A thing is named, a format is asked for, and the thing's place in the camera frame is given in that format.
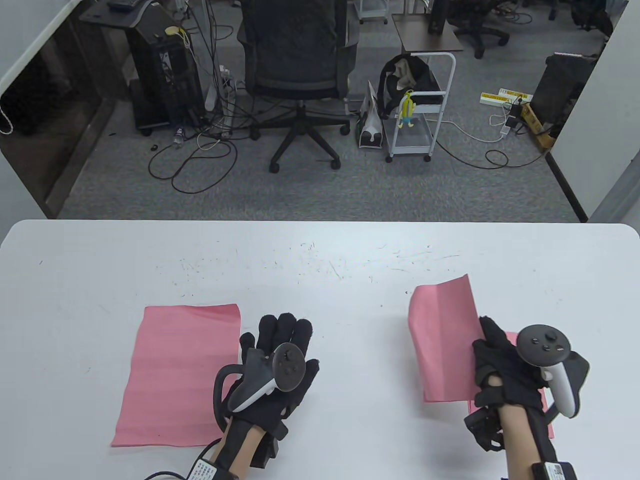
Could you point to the black lit computer case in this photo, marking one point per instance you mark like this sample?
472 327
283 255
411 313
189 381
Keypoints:
560 85

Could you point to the small cream gadget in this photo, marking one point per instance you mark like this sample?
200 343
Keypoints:
172 30

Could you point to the person's left forearm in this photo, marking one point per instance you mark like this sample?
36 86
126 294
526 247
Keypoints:
245 450

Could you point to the pink cloth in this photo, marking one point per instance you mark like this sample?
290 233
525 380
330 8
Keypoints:
511 339
175 375
445 340

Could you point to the white rolling cart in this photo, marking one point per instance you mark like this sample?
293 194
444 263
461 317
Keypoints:
415 148

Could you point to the black computer tower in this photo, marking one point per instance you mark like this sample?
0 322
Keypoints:
165 75

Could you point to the black bag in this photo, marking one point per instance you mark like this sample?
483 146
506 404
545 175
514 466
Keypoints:
420 75

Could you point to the white yellow-labelled power strip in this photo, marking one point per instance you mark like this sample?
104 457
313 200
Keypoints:
515 93
495 99

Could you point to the white tote bag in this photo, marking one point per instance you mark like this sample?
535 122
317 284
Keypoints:
370 135

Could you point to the person's left hand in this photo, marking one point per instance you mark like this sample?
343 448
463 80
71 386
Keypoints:
285 330

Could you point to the black swivel chair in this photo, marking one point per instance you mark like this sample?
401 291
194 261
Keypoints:
475 30

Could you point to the black bottle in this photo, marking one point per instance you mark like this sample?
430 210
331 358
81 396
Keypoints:
436 20

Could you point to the yellow toy figure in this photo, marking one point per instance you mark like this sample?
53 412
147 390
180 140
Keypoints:
407 110

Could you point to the dark wooden desk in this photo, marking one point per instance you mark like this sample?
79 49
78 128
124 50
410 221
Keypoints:
100 15

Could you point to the black mesh office chair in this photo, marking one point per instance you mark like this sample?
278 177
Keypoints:
295 55

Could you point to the small plastic bottle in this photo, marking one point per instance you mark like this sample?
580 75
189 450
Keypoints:
178 136

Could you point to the person's right forearm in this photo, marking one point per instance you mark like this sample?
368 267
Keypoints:
520 440

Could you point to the black keyboard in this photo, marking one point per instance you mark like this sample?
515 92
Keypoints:
124 5

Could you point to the brown side table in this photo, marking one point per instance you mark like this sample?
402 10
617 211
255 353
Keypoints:
430 42

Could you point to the person's right hand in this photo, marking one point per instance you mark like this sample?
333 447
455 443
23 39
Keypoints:
505 360

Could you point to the long white power strip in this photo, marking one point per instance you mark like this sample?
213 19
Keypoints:
227 100

